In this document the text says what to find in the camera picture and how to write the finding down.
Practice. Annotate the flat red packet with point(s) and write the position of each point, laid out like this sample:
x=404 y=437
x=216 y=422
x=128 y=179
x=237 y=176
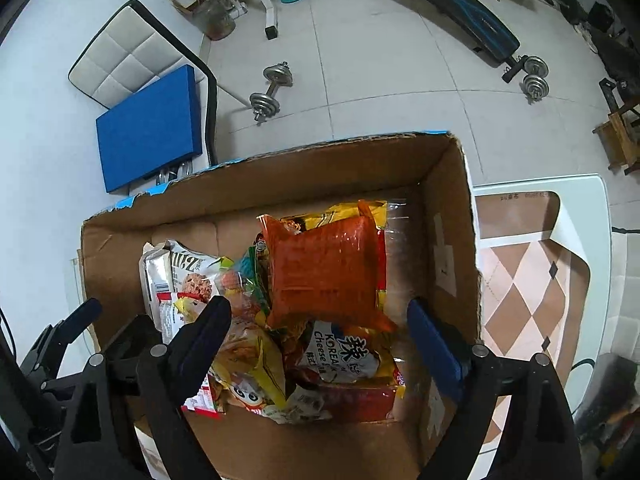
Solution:
x=360 y=402

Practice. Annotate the diamond pattern table mat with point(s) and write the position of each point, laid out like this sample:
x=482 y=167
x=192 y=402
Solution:
x=520 y=285

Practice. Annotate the chrome dumbbell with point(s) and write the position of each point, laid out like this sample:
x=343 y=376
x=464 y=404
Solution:
x=535 y=85
x=270 y=91

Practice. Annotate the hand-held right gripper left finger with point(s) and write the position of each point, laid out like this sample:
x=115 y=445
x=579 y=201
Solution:
x=205 y=340

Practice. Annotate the yellow chips packet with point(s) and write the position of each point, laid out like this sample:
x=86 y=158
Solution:
x=250 y=355

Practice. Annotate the yellow noodle packet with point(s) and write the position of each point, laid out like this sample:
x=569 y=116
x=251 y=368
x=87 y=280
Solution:
x=345 y=355

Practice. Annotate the white cookie packet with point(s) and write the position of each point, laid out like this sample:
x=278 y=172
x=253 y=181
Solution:
x=190 y=275

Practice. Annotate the blue foam pad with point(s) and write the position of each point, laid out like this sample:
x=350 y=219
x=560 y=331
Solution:
x=150 y=125

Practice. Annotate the white crumpled packet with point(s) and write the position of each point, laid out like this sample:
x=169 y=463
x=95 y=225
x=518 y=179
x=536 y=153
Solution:
x=295 y=406

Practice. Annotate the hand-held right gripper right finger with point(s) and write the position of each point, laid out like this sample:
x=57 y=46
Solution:
x=435 y=345

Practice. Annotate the white metal bench frame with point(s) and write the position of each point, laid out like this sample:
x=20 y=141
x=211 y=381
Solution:
x=270 y=5

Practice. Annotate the black weight plate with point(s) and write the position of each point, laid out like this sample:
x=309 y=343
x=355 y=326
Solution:
x=571 y=9

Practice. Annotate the white cushioned stool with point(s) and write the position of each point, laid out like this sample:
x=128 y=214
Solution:
x=120 y=45

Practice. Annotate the clear plastic jar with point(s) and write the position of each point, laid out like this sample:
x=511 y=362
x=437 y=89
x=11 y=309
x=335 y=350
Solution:
x=217 y=20

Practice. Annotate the red white small packet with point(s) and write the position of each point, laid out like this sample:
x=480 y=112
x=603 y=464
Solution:
x=200 y=400

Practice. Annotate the wooden stool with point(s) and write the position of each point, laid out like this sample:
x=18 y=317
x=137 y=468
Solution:
x=620 y=135

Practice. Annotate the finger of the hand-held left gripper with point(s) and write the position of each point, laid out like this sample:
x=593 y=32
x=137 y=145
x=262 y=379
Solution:
x=82 y=316

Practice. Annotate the black blue weight bench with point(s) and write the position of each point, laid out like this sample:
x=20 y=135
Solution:
x=460 y=10

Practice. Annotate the red snack packet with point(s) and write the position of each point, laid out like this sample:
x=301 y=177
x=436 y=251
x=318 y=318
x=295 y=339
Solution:
x=325 y=270

